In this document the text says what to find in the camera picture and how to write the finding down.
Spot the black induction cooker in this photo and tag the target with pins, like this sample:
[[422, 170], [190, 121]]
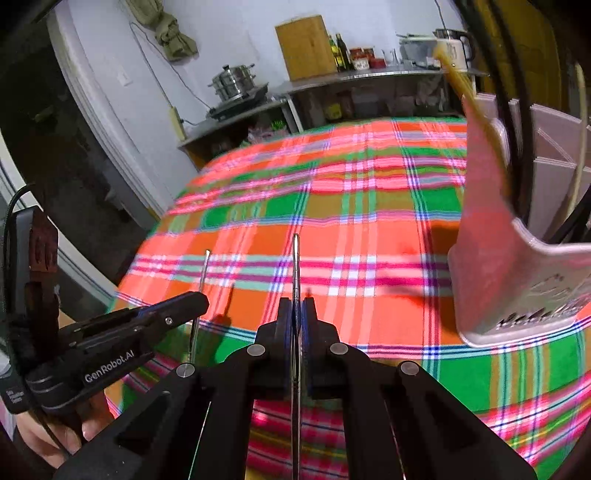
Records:
[[240, 104]]

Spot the metal spoon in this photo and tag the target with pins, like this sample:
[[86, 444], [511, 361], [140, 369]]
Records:
[[295, 267]]

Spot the pink plastic utensil holder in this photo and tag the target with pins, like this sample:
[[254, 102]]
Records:
[[489, 240]]

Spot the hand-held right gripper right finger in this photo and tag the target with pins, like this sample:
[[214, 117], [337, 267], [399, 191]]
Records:
[[308, 323]]

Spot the yellow packet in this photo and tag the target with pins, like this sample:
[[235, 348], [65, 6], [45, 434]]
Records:
[[332, 110]]

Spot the beige power strip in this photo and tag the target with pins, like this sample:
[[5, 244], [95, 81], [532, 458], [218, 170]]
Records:
[[178, 123]]

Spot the clear glass cup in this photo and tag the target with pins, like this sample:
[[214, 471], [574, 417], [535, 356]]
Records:
[[390, 57]]

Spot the small red container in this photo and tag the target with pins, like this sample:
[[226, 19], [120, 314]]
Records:
[[378, 63]]

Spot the metal chopstick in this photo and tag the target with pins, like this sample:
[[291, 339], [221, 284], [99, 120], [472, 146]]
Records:
[[203, 277]]

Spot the steel kitchen counter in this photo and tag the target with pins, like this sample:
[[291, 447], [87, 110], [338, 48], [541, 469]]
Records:
[[369, 74]]

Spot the white electric kettle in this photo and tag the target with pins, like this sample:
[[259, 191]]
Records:
[[457, 50]]

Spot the person's left hand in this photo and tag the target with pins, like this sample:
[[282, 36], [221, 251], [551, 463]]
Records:
[[46, 438]]

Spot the plaid tablecloth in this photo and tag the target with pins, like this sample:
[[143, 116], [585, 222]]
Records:
[[360, 194]]

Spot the steel steamer pot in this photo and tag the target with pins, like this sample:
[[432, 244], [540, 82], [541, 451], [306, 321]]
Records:
[[233, 83]]

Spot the wooden cutting board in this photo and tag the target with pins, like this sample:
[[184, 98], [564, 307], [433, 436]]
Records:
[[307, 48]]

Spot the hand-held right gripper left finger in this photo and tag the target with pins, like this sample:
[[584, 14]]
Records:
[[286, 323]]

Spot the white door frame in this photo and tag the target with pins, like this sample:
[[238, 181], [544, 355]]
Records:
[[92, 115]]

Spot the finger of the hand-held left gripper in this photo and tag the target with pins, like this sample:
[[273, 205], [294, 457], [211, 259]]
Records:
[[115, 321], [168, 319]]

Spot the pale wooden chopstick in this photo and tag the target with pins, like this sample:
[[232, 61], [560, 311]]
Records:
[[577, 138], [466, 97]]

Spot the green vegetables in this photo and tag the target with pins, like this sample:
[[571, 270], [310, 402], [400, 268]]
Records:
[[278, 124]]

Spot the low steel table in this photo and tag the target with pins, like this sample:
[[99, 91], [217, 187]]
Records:
[[231, 124]]

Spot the hanging green cloth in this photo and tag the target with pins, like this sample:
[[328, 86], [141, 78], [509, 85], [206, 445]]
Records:
[[173, 37]]

